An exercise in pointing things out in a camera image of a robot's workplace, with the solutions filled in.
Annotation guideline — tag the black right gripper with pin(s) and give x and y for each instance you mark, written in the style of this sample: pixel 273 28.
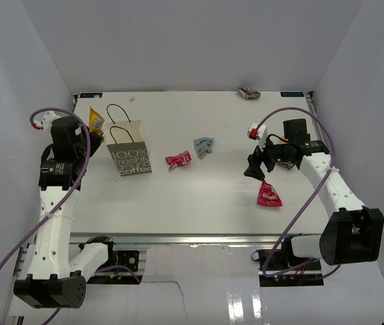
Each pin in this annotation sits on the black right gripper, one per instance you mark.
pixel 254 169

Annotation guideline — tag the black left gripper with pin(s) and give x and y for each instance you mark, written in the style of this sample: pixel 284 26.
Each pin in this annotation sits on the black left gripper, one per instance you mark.
pixel 95 142

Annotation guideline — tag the grey white paper coffee bag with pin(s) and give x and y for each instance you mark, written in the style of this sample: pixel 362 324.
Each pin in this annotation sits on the grey white paper coffee bag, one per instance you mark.
pixel 125 141

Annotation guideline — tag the light blue Himalaya snack pouch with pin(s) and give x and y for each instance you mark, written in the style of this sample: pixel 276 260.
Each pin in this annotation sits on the light blue Himalaya snack pouch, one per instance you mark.
pixel 203 146

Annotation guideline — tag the red snack packet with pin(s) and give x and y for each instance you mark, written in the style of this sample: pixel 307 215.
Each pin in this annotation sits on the red snack packet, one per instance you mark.
pixel 179 160

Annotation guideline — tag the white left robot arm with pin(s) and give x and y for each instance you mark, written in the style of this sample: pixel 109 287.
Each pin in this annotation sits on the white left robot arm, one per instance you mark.
pixel 53 279

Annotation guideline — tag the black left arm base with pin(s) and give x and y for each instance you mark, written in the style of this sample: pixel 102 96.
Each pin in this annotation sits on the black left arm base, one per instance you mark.
pixel 123 261

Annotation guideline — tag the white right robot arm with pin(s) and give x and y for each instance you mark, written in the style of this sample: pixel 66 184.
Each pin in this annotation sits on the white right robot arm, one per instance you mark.
pixel 353 232

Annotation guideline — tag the red pink snack pouch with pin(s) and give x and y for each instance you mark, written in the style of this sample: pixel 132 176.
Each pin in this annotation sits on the red pink snack pouch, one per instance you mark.
pixel 267 196

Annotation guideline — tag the purple brown snack wrapper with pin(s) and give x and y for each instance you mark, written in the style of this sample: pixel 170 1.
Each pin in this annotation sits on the purple brown snack wrapper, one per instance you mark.
pixel 249 94

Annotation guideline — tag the blue corner label right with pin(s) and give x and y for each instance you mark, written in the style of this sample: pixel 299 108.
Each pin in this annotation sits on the blue corner label right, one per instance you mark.
pixel 291 94

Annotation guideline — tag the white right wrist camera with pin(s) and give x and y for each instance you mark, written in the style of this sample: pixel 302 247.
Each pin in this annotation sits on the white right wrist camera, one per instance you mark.
pixel 258 133

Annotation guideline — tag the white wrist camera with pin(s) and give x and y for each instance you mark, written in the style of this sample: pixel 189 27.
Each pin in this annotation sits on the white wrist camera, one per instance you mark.
pixel 46 121
pixel 258 133

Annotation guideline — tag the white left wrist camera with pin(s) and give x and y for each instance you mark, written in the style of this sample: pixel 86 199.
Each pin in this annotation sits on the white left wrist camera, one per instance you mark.
pixel 46 121

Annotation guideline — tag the aluminium front rail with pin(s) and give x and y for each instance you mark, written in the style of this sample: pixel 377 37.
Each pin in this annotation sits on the aluminium front rail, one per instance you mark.
pixel 193 240

